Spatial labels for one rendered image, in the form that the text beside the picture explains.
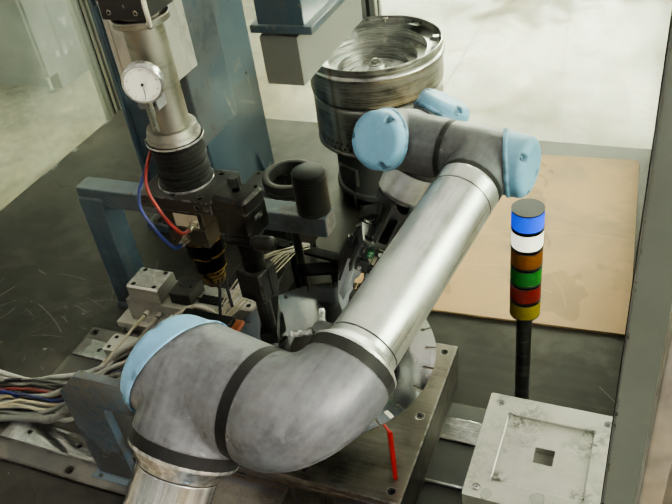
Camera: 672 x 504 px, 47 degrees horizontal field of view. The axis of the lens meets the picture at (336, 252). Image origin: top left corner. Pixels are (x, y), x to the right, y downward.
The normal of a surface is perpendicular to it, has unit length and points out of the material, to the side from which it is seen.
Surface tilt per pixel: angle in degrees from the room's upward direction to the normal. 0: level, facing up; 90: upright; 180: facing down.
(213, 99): 90
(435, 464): 0
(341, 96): 90
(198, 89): 90
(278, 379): 11
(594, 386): 0
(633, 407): 90
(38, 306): 0
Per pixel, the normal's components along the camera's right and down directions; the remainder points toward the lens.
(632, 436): -0.37, 0.60
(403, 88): 0.33, 0.55
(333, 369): 0.04, -0.55
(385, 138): -0.55, 0.16
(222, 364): -0.22, -0.68
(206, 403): -0.50, -0.07
